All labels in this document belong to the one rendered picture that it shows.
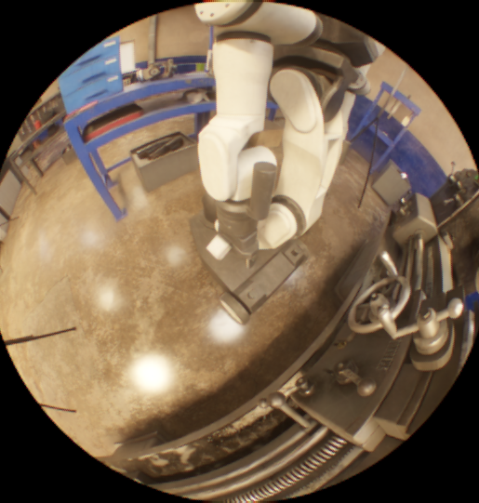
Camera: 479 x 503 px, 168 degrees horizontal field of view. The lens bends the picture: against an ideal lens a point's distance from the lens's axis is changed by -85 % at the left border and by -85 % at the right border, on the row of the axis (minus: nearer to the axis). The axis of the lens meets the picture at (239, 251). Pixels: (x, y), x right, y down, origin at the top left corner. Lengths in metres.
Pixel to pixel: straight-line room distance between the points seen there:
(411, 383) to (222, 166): 0.46
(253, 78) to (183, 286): 0.97
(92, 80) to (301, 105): 1.08
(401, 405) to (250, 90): 0.49
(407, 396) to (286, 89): 0.57
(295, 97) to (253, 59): 0.16
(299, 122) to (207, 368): 1.08
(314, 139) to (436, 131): 4.11
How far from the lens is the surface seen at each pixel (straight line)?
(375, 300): 0.48
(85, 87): 1.20
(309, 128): 0.34
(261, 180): 0.23
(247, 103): 0.22
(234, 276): 0.83
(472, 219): 1.09
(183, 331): 0.98
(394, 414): 0.35
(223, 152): 0.21
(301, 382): 0.47
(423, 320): 0.32
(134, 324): 1.08
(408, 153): 4.26
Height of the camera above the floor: 0.96
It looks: 64 degrees down
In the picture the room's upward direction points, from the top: 21 degrees clockwise
